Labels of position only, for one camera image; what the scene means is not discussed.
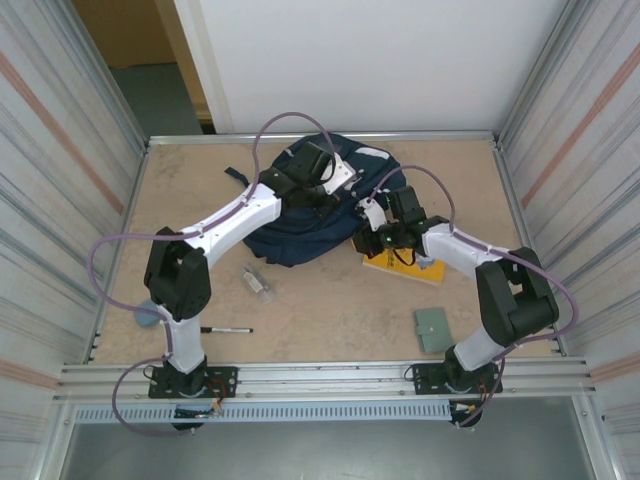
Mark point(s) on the yellow book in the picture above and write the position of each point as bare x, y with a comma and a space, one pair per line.
400, 270

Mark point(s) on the navy blue backpack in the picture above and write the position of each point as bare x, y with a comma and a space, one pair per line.
300, 240

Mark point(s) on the grey-green wallet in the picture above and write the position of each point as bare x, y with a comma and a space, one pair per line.
432, 330

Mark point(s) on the clear plastic case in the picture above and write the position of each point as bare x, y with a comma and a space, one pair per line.
257, 285

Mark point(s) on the black marker pen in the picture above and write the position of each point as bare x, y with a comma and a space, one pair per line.
225, 330

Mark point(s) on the blue-grey pouch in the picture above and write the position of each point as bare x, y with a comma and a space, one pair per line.
147, 315

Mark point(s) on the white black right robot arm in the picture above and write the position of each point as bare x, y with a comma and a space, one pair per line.
460, 250

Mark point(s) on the small green circuit board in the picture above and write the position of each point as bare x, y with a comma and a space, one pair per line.
197, 413

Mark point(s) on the aluminium table frame rail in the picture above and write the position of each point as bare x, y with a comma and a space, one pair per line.
210, 138
516, 200
132, 200

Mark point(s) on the aluminium mounting rail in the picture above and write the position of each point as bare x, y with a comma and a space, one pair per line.
325, 380

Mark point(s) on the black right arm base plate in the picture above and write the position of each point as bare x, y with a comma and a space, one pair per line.
425, 380

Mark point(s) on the white door frame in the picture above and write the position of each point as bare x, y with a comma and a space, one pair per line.
202, 60

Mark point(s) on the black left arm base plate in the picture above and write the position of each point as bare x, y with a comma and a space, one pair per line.
225, 380

